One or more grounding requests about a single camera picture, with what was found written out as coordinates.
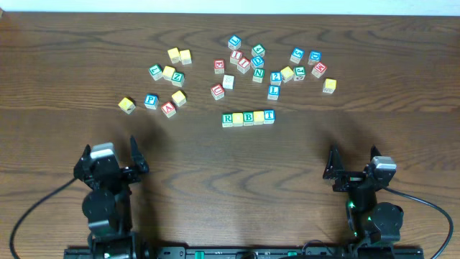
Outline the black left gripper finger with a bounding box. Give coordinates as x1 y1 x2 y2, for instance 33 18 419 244
130 135 150 173
73 145 91 180

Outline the blue T block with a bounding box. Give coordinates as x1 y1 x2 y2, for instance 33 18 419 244
264 109 276 124

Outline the yellow O block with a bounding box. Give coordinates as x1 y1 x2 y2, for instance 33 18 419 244
253 111 265 125
232 112 244 127

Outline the green R block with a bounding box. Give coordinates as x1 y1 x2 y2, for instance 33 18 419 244
221 114 233 127

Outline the green B block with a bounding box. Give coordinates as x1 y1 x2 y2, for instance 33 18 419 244
243 112 254 126

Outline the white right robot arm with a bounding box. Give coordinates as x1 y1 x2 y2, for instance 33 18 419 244
323 145 404 258

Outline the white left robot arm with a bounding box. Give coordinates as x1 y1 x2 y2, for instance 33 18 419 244
63 137 150 259

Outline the yellow K block left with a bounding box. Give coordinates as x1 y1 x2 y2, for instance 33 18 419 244
118 97 136 114

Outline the yellow k block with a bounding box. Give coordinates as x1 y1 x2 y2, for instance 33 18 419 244
323 78 337 94
118 97 136 114

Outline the red A block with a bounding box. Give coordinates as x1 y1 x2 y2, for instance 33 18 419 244
161 101 177 118

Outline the blue P block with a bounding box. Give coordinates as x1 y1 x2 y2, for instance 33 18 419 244
144 94 159 109

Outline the yellow C block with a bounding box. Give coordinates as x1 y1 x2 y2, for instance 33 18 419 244
171 90 187 107

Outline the yellow K block right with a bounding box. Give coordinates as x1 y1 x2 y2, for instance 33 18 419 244
323 78 337 94

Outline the green Z block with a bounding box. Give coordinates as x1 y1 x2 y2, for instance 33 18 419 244
171 72 185 87

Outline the green 7 block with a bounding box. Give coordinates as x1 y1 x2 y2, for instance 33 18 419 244
149 64 163 81

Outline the yellow S block lower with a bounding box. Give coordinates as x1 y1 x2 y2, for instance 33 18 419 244
162 65 175 81

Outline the yellow s block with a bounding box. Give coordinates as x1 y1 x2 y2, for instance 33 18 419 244
162 65 175 81
179 50 192 65

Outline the blue L block lower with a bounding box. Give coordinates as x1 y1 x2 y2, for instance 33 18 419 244
267 85 280 100

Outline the green J block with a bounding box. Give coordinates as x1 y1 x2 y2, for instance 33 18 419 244
293 66 306 81

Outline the yellow G block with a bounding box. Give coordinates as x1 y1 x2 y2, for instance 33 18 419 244
280 66 294 83

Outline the red U block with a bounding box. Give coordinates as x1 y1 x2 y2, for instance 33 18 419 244
211 84 225 101

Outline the blue 2 block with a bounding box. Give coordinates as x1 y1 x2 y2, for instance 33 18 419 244
270 71 282 86

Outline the blue D block right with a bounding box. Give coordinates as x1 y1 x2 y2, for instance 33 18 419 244
308 50 322 65

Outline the yellow W block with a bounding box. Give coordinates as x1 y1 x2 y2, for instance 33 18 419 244
167 47 181 63

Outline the yellow S block top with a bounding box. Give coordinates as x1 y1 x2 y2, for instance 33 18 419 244
179 50 192 65

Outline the blue 5 block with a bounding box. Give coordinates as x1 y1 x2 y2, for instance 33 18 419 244
290 47 305 64

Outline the green N block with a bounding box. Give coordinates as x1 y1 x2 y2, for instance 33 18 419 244
252 68 265 83

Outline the green 4 block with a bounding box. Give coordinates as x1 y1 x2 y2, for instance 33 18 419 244
251 44 266 57

